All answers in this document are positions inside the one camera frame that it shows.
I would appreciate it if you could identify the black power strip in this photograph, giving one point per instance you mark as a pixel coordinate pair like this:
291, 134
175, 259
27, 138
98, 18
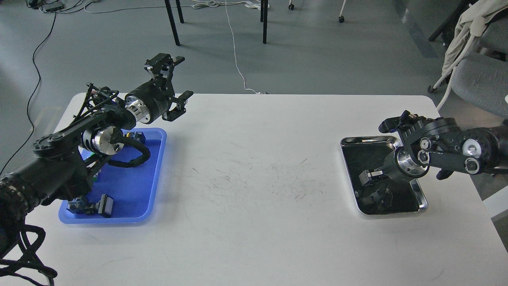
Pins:
51, 6

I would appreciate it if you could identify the grey office chair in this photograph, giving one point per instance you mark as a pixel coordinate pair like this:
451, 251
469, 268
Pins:
474, 75

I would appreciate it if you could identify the black thin table leg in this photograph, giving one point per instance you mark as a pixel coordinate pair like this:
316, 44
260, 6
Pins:
180, 11

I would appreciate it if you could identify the yellow push button switch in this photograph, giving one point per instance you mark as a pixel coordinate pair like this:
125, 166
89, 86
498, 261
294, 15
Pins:
81, 205

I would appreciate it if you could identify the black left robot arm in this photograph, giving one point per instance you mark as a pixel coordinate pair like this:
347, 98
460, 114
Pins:
66, 161

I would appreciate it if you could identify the beige jacket on chair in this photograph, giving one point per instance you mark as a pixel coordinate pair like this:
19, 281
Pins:
464, 35

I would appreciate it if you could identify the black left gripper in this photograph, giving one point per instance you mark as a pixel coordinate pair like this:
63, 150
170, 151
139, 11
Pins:
152, 99

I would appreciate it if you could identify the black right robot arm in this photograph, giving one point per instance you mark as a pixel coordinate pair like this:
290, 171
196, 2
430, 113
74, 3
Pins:
439, 143

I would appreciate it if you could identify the silver metal tray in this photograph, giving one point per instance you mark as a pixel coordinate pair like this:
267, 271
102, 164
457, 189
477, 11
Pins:
383, 196

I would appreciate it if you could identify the black table leg right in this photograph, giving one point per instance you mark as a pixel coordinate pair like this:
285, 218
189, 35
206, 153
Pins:
264, 19

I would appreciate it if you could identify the black table leg left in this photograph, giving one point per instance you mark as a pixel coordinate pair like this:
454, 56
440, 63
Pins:
172, 22

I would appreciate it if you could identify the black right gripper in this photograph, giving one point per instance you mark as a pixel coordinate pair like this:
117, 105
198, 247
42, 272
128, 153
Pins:
398, 166

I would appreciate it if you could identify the blue plastic tray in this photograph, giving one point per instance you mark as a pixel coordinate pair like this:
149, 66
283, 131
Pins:
133, 190

